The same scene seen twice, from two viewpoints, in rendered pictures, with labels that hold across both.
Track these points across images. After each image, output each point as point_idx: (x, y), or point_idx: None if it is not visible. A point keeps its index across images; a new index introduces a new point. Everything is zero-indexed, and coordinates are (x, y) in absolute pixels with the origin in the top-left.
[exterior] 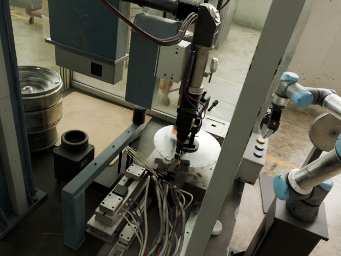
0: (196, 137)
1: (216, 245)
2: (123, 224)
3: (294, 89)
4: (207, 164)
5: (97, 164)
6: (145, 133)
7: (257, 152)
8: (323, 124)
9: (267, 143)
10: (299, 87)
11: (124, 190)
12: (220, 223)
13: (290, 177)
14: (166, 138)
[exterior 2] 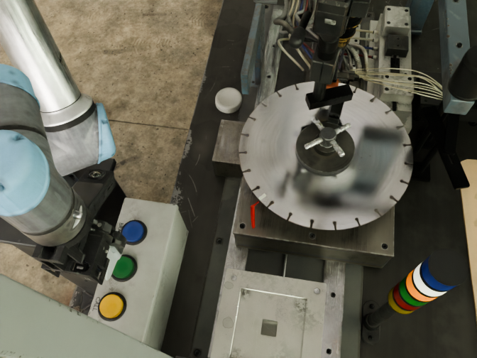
0: (309, 182)
1: (221, 78)
2: None
3: (23, 99)
4: (265, 102)
5: None
6: (458, 316)
7: (135, 231)
8: None
9: (92, 304)
10: (1, 94)
11: (392, 42)
12: (216, 113)
13: (89, 101)
14: (380, 145)
